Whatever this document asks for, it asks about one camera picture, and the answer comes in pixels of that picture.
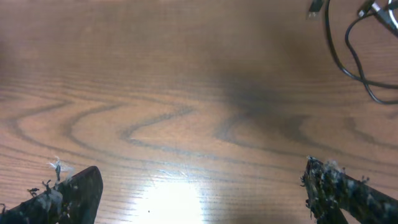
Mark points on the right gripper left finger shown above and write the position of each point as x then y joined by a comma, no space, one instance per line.
74,200

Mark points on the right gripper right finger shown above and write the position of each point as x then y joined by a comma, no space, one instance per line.
331,191

